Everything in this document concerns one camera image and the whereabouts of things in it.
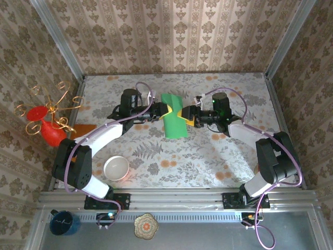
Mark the green paper sheet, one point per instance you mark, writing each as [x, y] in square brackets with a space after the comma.
[174, 127]

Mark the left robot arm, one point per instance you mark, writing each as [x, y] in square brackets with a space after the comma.
[104, 135]

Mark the orange mat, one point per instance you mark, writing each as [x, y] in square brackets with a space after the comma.
[83, 128]

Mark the white bowl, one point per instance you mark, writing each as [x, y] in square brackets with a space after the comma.
[116, 168]

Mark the red vase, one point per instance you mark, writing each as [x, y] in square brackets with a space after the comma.
[53, 135]

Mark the slotted metal strip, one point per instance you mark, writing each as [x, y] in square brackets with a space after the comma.
[182, 216]

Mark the small left controller board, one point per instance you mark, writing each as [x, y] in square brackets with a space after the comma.
[105, 217]

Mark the small controller board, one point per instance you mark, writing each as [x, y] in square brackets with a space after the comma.
[105, 217]
[251, 216]

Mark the patterned flower-shaped dish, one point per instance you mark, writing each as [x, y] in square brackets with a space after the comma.
[146, 226]

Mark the small right controller board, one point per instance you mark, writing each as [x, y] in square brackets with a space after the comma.
[251, 216]

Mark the dark blue mug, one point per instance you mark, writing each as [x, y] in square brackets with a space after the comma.
[63, 224]

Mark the aluminium side rail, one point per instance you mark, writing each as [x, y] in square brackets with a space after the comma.
[275, 104]
[79, 91]

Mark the aluminium front rail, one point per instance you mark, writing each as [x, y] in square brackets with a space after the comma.
[177, 199]

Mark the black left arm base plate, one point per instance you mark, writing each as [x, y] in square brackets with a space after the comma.
[125, 200]

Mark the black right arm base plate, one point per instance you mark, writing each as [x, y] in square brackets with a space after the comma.
[230, 200]

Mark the aluminium frame post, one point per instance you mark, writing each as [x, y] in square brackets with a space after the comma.
[58, 39]
[288, 39]

